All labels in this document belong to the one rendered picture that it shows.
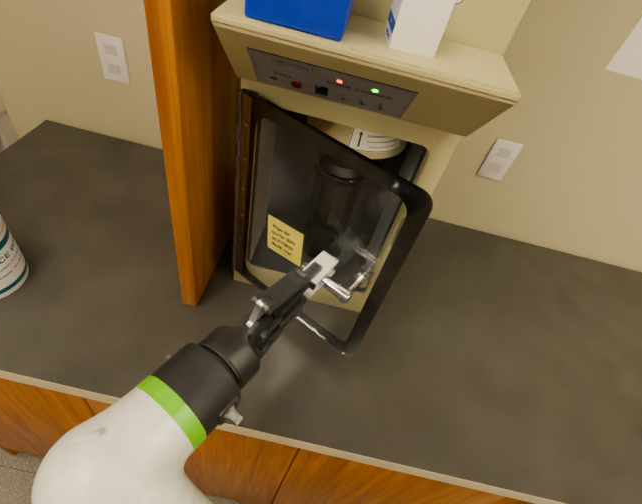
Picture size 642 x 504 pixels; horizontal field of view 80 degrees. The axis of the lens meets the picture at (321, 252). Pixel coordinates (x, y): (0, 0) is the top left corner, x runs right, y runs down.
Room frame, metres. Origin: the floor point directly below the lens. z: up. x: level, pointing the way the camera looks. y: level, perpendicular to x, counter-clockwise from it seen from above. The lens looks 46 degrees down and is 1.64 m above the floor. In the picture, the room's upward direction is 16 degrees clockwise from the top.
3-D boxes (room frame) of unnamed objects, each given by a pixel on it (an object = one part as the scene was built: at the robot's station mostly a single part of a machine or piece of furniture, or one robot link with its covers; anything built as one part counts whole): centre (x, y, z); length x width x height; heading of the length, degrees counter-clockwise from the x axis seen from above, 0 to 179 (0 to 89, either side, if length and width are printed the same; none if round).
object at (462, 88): (0.46, 0.01, 1.46); 0.32 x 0.12 x 0.10; 92
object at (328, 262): (0.38, 0.00, 1.21); 0.07 x 0.03 x 0.01; 156
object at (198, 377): (0.16, 0.09, 1.20); 0.12 x 0.06 x 0.09; 66
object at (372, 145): (0.62, 0.00, 1.34); 0.18 x 0.18 x 0.05
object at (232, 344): (0.23, 0.06, 1.20); 0.09 x 0.07 x 0.08; 156
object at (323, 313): (0.44, 0.03, 1.19); 0.30 x 0.01 x 0.40; 65
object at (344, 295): (0.38, -0.03, 1.20); 0.10 x 0.05 x 0.03; 65
